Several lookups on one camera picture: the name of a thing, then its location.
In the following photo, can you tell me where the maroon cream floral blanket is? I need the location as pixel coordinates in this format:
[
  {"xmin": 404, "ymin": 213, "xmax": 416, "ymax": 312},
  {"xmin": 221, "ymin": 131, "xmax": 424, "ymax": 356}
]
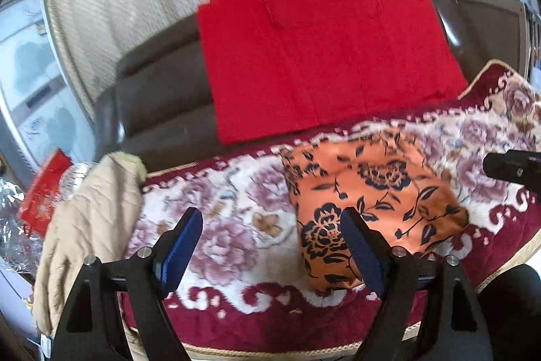
[{"xmin": 120, "ymin": 61, "xmax": 541, "ymax": 351}]

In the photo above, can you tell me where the beige quilted cloth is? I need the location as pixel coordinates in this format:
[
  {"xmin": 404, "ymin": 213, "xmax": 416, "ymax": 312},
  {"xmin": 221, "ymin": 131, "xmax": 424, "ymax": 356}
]
[{"xmin": 34, "ymin": 152, "xmax": 148, "ymax": 336}]

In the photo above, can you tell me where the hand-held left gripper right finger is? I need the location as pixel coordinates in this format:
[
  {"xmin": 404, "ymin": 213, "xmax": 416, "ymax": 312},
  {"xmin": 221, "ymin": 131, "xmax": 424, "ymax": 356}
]
[{"xmin": 340, "ymin": 206, "xmax": 493, "ymax": 361}]

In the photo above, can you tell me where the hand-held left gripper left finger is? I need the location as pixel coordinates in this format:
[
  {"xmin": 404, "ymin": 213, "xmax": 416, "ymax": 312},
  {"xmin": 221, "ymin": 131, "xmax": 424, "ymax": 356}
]
[{"xmin": 53, "ymin": 206, "xmax": 204, "ymax": 361}]

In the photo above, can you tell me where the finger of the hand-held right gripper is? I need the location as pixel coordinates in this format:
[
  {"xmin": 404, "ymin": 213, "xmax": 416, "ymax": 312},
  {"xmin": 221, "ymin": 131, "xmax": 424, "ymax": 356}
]
[{"xmin": 483, "ymin": 150, "xmax": 541, "ymax": 193}]

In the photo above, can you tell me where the crumpled silver foil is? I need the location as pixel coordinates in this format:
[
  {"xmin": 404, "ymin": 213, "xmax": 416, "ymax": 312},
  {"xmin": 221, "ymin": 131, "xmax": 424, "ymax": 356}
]
[{"xmin": 0, "ymin": 162, "xmax": 91, "ymax": 273}]

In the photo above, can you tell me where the person's dark clothed leg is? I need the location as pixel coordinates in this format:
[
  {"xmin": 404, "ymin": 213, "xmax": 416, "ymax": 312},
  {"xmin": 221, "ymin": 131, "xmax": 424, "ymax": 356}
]
[{"xmin": 475, "ymin": 264, "xmax": 541, "ymax": 361}]

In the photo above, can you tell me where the red cloth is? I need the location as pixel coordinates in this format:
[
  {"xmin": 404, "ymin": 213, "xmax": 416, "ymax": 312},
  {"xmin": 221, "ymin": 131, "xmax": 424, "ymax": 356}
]
[{"xmin": 196, "ymin": 0, "xmax": 470, "ymax": 146}]

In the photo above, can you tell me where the white patterned glass door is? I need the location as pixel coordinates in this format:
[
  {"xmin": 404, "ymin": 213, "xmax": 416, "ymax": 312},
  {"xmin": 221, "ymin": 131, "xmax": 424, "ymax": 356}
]
[{"xmin": 0, "ymin": 0, "xmax": 98, "ymax": 176}]

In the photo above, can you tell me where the brown sofa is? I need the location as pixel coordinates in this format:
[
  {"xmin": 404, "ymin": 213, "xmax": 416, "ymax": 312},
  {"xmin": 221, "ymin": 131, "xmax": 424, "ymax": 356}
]
[{"xmin": 95, "ymin": 0, "xmax": 525, "ymax": 171}]

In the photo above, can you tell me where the red packet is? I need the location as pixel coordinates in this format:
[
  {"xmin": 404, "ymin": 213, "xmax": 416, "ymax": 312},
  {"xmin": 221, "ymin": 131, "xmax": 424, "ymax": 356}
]
[{"xmin": 19, "ymin": 150, "xmax": 74, "ymax": 237}]

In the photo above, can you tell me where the orange floral garment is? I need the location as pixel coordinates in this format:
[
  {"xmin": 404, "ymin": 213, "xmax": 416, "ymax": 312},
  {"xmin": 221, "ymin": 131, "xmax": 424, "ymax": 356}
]
[{"xmin": 281, "ymin": 126, "xmax": 470, "ymax": 294}]

